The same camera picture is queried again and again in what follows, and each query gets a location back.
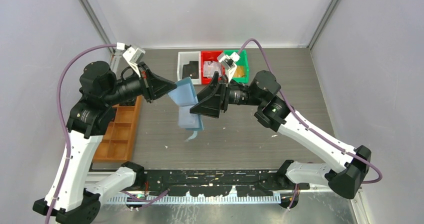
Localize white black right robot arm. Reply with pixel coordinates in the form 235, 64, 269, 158
189, 70, 372, 199

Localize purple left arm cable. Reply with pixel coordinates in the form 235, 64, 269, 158
43, 42, 171, 224

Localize red plastic bin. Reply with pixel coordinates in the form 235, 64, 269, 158
200, 50, 226, 85

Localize cards in red bin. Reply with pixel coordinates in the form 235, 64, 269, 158
202, 61, 222, 78

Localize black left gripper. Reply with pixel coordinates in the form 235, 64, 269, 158
103, 61, 176, 106

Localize green plastic bin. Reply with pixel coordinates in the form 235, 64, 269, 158
232, 50, 250, 84

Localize gold card in green bin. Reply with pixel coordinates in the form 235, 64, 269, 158
233, 65, 246, 78

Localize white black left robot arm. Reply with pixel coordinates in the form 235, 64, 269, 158
32, 61, 177, 224

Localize orange compartment tray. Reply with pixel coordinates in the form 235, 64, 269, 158
93, 96, 142, 163

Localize white plastic bin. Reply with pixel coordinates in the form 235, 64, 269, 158
176, 51, 202, 85

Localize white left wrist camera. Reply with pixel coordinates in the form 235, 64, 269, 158
122, 45, 146, 78

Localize blue leather card holder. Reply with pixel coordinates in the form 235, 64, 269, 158
167, 77, 204, 142

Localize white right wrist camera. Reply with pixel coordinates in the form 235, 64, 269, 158
217, 52, 240, 82

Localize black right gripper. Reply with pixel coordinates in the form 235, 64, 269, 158
189, 71, 264, 119

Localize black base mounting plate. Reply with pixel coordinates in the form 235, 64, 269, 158
124, 169, 295, 197

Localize black item in white bin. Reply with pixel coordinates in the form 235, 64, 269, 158
181, 60, 199, 80

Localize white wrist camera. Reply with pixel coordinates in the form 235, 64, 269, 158
122, 45, 146, 78
217, 52, 240, 82

